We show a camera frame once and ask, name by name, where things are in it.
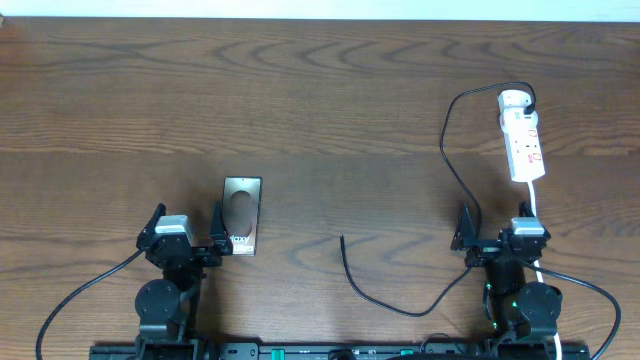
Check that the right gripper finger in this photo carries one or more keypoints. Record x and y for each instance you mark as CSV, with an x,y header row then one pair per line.
x,y
465,234
525,210

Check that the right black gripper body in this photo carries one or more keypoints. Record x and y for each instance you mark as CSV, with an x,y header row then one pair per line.
x,y
484,253

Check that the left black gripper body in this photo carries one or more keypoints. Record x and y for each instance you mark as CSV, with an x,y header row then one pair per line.
x,y
198,253

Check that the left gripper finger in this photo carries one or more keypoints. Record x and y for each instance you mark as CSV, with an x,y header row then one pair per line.
x,y
218,233
146,237

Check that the Galaxy S25 Ultra smartphone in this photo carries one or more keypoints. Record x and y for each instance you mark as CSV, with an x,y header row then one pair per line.
x,y
240,213

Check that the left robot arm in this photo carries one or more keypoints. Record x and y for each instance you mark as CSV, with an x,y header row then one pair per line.
x,y
167,307

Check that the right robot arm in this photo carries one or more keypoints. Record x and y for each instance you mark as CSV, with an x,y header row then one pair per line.
x,y
524,312

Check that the white power strip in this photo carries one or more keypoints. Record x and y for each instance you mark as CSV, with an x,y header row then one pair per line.
x,y
522,142

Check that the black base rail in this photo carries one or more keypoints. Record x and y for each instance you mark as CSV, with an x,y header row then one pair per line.
x,y
439,349

